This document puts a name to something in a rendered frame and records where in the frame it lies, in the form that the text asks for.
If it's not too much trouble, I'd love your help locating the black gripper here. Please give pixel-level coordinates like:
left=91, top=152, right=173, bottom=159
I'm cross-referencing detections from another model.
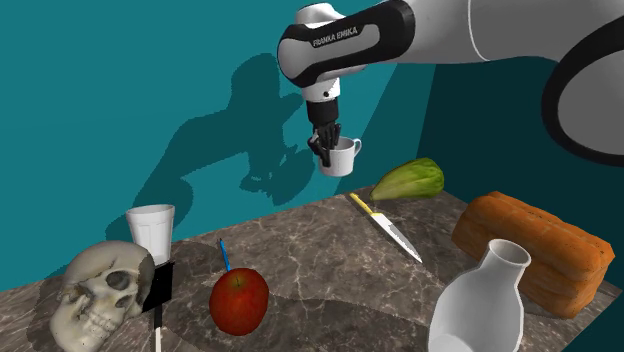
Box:
left=305, top=98, right=342, bottom=168

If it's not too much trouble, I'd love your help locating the white mug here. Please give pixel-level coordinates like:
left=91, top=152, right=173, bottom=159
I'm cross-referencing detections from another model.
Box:
left=318, top=136, right=363, bottom=178

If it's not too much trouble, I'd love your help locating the green lettuce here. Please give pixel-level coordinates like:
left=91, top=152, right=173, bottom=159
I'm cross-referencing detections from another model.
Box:
left=368, top=156, right=446, bottom=203

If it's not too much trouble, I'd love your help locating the blue pen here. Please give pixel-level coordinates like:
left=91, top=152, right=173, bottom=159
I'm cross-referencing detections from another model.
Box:
left=218, top=237, right=233, bottom=273

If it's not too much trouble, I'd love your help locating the red apple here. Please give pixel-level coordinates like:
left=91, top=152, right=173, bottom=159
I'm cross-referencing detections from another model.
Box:
left=208, top=267, right=271, bottom=338

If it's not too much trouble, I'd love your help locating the white ribbed cup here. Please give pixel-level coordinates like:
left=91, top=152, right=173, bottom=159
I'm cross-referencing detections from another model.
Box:
left=126, top=204, right=176, bottom=267

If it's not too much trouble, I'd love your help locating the white vase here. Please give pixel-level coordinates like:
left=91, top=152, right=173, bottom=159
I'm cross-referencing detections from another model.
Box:
left=427, top=237, right=533, bottom=352

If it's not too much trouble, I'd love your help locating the orange-brown bread loaf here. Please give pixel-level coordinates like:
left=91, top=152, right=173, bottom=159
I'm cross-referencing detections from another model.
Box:
left=450, top=190, right=617, bottom=321

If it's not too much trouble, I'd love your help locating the pale skull figure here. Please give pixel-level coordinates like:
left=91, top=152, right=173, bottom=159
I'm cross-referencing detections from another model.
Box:
left=49, top=240, right=157, bottom=352

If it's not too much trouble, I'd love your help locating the knife with yellow handle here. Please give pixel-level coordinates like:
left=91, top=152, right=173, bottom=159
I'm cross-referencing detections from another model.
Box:
left=348, top=192, right=424, bottom=265

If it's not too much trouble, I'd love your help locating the black spatula with white handle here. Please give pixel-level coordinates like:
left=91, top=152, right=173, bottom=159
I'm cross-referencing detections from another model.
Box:
left=141, top=260, right=176, bottom=352

